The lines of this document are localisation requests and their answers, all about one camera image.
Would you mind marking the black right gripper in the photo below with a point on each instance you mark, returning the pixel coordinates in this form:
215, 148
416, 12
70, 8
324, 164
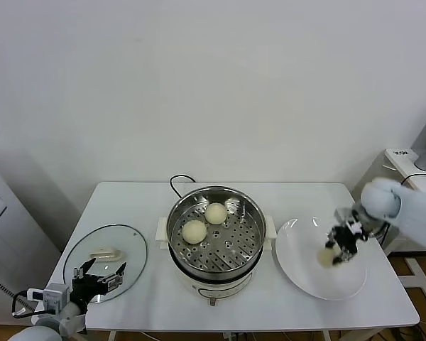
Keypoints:
346, 236

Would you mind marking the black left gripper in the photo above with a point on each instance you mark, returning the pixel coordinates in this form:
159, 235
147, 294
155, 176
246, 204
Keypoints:
87, 286

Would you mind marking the white steamed baozi bun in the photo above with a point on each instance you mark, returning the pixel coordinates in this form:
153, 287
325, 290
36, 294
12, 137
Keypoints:
194, 231
216, 214
324, 257

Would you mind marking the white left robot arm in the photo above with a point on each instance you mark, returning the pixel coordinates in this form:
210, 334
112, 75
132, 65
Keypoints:
69, 312

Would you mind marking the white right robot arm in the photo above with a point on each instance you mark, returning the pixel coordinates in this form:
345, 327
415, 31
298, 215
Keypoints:
412, 213

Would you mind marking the stainless steel steamer basket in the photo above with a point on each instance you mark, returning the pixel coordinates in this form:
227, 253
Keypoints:
248, 213

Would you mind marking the white round plate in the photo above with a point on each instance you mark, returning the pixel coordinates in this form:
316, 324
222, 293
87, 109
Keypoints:
305, 270

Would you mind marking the white cabinet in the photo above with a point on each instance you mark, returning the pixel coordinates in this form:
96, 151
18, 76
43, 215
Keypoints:
7, 231

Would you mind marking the white side desk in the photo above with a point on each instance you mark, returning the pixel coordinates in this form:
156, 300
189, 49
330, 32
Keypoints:
399, 163

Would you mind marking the white electric cooker base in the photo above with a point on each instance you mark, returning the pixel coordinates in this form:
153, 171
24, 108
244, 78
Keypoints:
216, 287

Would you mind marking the grey cylinder device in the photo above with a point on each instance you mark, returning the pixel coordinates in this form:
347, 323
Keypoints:
425, 161

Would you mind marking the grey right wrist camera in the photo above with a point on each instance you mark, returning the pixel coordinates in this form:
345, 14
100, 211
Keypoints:
342, 215

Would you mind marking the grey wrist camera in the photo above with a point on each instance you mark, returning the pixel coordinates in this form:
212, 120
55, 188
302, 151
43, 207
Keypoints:
342, 215
55, 296

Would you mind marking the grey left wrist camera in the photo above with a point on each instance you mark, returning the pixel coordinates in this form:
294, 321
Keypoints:
55, 296

